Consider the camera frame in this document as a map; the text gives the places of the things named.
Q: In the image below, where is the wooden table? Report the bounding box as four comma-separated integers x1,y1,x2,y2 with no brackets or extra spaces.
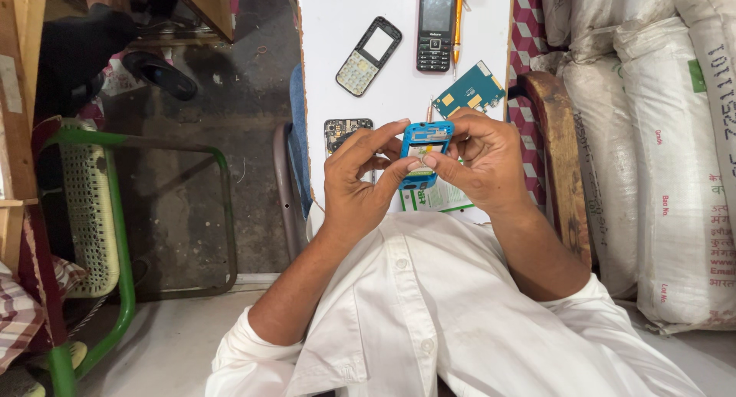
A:
129,0,238,46

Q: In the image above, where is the person's right hand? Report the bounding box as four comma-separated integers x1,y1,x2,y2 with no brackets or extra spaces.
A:
422,107,537,215

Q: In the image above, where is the black keypad phone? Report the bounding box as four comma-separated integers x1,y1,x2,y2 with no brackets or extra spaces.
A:
416,0,457,73

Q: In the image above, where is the wooden shelf unit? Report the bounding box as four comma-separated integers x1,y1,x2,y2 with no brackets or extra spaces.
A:
0,0,49,274

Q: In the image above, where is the green phone circuit board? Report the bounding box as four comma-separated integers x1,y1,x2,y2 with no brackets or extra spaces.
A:
431,60,507,120

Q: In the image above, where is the green metal woven chair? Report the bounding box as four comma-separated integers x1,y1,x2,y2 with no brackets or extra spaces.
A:
33,118,239,397

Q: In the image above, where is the white sack with black numbers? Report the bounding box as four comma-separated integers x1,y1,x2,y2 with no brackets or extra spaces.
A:
674,0,736,237

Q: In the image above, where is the blue phone housing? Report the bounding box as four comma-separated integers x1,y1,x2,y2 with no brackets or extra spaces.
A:
398,120,455,191

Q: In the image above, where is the white and green paper leaflet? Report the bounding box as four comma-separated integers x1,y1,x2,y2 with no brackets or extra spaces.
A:
398,160,476,214

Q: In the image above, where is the checked cloth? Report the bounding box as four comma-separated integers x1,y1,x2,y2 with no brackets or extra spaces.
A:
0,252,90,376

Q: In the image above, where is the white woven sack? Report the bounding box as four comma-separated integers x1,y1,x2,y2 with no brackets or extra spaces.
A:
559,51,640,300
568,0,678,61

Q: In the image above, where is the black sandal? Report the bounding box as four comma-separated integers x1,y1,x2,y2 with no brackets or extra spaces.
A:
121,50,200,102

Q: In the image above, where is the black phone frame with keypad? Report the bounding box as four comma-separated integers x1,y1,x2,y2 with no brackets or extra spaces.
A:
335,16,403,98

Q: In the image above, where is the black phone mainboard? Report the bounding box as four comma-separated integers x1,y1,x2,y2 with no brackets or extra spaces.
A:
323,118,375,157

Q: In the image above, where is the orange handled screwdriver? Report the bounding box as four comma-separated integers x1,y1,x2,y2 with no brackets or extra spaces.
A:
451,0,467,82

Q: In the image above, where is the person's white shirt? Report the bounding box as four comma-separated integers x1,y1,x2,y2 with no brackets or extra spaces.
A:
205,210,709,397

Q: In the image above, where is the large white printed sack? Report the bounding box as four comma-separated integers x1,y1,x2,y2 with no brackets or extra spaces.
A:
612,16,736,336

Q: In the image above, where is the person's left hand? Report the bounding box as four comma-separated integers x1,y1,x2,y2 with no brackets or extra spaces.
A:
322,119,424,240

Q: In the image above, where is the red white patterned cloth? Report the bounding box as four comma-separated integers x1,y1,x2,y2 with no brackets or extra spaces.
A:
507,0,550,209

